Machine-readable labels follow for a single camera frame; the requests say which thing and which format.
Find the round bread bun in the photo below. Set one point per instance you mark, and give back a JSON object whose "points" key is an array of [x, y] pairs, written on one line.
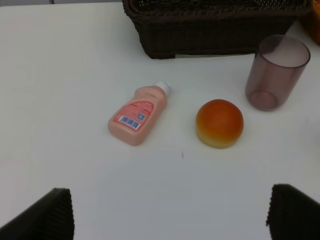
{"points": [[219, 123]]}

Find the translucent purple plastic cup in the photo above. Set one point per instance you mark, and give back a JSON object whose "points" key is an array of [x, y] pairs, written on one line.
{"points": [[277, 66]]}

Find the dark brown wicker basket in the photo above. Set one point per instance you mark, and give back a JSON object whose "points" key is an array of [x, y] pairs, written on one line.
{"points": [[168, 28]]}

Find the pink lotion bottle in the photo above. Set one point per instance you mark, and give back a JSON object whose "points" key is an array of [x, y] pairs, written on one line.
{"points": [[134, 120]]}

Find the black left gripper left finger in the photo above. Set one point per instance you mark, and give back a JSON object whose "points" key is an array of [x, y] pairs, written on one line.
{"points": [[50, 218]]}

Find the light orange wicker basket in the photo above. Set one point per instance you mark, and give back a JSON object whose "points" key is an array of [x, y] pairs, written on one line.
{"points": [[311, 22]]}

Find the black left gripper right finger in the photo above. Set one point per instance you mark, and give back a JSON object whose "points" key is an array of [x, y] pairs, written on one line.
{"points": [[292, 215]]}

